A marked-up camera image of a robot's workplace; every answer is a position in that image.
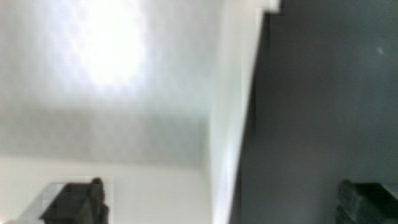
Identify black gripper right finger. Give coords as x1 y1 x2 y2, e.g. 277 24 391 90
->
334 180 398 224

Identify white drawer one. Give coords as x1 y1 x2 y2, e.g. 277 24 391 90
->
0 0 282 224

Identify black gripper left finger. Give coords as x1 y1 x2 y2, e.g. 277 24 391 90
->
39 178 110 224

